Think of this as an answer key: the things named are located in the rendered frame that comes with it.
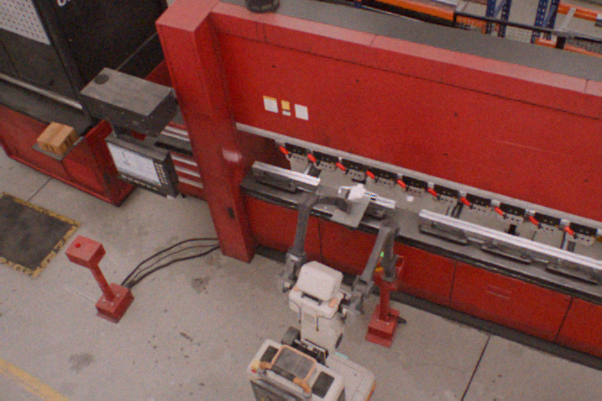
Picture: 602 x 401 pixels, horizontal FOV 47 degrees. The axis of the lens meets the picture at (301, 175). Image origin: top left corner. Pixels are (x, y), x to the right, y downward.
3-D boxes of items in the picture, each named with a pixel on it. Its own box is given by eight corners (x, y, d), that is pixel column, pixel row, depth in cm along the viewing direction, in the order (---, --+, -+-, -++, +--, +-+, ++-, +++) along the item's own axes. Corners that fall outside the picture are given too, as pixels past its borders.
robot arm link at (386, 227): (379, 217, 387) (395, 223, 383) (384, 218, 400) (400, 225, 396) (349, 291, 386) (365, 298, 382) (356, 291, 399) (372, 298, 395)
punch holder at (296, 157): (286, 159, 464) (284, 142, 451) (291, 150, 469) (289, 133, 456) (306, 165, 459) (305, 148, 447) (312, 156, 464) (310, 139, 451)
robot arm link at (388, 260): (379, 224, 394) (396, 231, 390) (383, 217, 397) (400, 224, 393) (377, 267, 426) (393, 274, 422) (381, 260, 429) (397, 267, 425)
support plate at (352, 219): (331, 219, 451) (331, 218, 451) (346, 191, 466) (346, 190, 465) (356, 227, 445) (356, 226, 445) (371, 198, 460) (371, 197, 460)
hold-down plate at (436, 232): (420, 232, 454) (420, 229, 451) (422, 226, 457) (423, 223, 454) (465, 245, 444) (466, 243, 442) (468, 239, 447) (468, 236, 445)
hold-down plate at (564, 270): (545, 269, 428) (546, 267, 426) (546, 263, 431) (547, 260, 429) (596, 285, 418) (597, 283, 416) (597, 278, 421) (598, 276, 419)
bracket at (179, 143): (134, 160, 479) (132, 154, 473) (153, 136, 493) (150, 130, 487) (184, 176, 466) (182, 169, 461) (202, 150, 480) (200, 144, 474)
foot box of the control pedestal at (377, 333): (364, 339, 502) (364, 331, 493) (374, 311, 517) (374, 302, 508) (390, 348, 496) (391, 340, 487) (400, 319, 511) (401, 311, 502)
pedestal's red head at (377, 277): (366, 283, 457) (366, 268, 443) (374, 263, 466) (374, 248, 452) (396, 292, 451) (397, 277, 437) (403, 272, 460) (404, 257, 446)
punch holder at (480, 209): (463, 209, 425) (466, 192, 413) (467, 200, 430) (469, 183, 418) (487, 217, 420) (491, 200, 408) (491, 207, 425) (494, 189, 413)
